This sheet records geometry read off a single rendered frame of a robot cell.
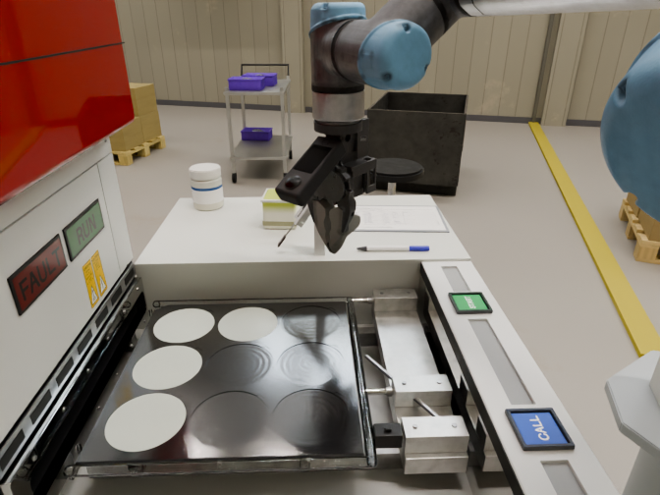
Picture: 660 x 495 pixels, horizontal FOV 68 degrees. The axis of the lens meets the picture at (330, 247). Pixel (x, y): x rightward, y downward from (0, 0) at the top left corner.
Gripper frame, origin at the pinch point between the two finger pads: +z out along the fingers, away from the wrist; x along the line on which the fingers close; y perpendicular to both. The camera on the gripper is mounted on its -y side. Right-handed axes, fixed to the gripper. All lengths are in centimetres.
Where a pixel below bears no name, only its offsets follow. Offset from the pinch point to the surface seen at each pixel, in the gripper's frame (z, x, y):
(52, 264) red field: -6.5, 14.6, -35.7
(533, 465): 7.5, -39.3, -12.4
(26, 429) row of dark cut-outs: 7.1, 5.1, -45.7
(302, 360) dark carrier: 13.7, -4.4, -11.4
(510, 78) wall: 59, 227, 608
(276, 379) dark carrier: 13.5, -4.6, -17.0
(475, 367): 7.7, -27.7, -2.3
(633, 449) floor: 106, -45, 107
